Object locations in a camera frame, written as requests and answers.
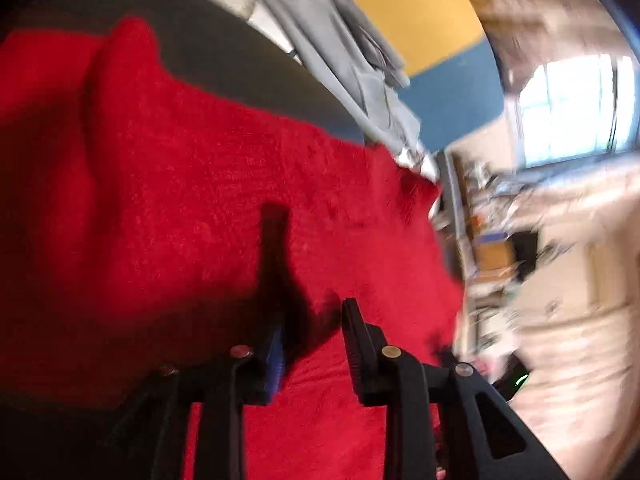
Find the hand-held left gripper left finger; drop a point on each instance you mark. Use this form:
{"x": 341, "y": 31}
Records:
{"x": 274, "y": 360}

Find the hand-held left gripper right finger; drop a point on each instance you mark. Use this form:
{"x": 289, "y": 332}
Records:
{"x": 356, "y": 350}

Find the red knit sweater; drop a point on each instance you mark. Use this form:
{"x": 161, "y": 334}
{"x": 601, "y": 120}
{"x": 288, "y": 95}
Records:
{"x": 175, "y": 210}

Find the window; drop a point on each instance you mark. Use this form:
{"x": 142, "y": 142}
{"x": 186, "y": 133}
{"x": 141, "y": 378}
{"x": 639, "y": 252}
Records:
{"x": 565, "y": 110}

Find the grey garment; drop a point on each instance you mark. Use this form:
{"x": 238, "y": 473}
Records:
{"x": 340, "y": 60}

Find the grey yellow blue armchair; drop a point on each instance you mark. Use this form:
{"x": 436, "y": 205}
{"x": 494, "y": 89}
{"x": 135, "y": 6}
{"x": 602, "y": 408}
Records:
{"x": 425, "y": 10}

